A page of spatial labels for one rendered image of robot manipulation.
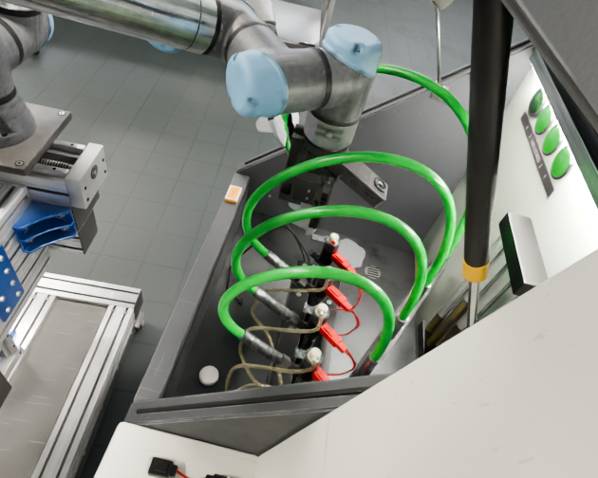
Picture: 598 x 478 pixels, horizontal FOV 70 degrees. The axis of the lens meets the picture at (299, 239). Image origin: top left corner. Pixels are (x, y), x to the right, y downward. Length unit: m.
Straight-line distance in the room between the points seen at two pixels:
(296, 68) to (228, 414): 0.45
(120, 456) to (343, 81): 0.61
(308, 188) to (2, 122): 0.67
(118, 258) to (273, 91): 1.74
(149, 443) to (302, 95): 0.54
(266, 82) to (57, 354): 1.38
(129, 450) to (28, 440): 0.90
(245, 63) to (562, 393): 0.42
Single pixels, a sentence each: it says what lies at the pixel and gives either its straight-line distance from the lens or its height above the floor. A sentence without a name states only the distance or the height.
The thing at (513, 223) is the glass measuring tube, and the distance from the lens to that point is 0.74.
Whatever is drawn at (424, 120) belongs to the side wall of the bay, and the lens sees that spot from 1.01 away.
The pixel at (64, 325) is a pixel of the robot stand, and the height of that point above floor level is 0.21.
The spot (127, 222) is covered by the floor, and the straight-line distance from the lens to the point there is 2.33.
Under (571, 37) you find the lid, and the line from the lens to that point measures 0.21.
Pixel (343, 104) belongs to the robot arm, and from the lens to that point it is 0.59.
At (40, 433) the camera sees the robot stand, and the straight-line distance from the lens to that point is 1.62.
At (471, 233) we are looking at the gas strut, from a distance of 0.32.
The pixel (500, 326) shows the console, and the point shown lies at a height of 1.46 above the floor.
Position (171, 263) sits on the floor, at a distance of 2.14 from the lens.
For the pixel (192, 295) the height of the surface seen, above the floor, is 0.95.
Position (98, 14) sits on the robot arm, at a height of 1.47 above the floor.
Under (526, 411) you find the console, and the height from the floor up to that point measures 1.47.
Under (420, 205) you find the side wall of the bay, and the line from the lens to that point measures 1.15.
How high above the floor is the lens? 1.69
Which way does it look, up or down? 47 degrees down
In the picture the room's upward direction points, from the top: 17 degrees clockwise
